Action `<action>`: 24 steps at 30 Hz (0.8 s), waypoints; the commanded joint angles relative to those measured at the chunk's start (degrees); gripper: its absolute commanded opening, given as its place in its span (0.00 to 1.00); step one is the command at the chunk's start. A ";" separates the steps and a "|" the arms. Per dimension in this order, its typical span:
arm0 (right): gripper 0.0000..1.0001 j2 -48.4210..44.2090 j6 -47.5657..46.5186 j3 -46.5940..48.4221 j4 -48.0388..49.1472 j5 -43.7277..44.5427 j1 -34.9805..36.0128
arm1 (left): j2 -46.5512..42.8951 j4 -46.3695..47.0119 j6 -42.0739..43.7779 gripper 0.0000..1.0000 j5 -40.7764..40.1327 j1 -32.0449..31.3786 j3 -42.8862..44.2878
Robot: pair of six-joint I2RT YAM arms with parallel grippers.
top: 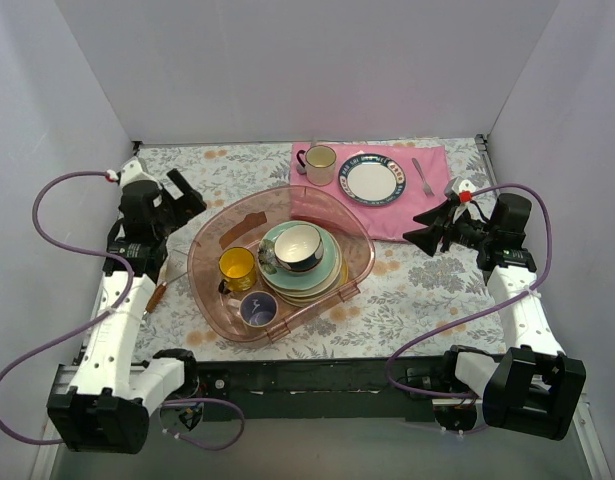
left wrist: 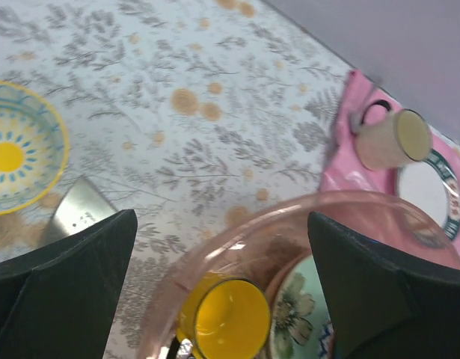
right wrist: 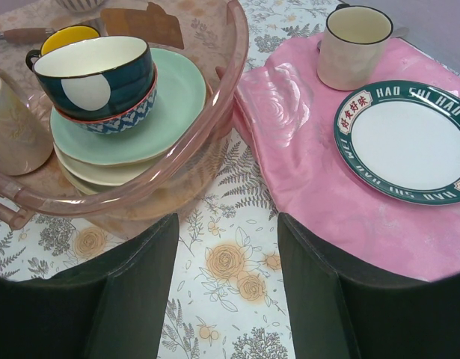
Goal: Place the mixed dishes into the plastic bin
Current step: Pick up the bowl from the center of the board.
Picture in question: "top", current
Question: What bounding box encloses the yellow mug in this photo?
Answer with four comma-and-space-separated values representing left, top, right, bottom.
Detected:
218, 247, 257, 295

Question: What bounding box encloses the pink transparent plastic bin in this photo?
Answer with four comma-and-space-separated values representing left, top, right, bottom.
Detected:
188, 186, 375, 346

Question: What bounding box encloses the cream yellow floral plate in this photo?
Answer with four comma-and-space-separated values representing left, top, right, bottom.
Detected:
276, 262, 348, 307

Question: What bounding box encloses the green rimmed plate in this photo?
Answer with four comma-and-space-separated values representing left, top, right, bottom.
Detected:
256, 220, 336, 291

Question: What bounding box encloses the pink mug purple inside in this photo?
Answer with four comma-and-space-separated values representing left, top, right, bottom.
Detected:
227, 291, 279, 328

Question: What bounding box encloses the pink cream floral plate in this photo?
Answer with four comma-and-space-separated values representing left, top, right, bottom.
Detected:
265, 247, 345, 300

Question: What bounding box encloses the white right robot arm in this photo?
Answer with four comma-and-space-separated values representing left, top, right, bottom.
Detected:
403, 192, 586, 440

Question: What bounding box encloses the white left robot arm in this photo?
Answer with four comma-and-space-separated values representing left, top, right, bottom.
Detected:
47, 160, 206, 454

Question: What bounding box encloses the silver fork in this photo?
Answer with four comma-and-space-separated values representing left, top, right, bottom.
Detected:
411, 158, 434, 197

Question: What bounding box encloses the floral tablecloth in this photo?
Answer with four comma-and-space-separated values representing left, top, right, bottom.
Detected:
134, 143, 506, 361

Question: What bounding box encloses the blue rimmed white plate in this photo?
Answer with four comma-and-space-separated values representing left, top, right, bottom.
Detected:
338, 153, 407, 207

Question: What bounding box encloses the cream enamel mug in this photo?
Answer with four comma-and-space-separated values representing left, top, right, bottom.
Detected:
296, 145, 337, 186

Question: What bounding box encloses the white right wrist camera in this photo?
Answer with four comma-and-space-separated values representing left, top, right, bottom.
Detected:
444, 177, 477, 222

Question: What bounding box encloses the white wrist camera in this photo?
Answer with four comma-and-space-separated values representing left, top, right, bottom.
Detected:
105, 156, 156, 188
444, 177, 477, 222

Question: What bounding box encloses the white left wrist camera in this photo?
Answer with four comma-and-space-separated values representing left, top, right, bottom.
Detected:
105, 156, 156, 188

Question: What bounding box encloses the wooden handled spatula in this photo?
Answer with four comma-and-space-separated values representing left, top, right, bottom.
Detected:
143, 249, 187, 318

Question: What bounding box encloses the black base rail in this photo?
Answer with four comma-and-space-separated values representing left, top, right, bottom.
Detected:
74, 349, 558, 424

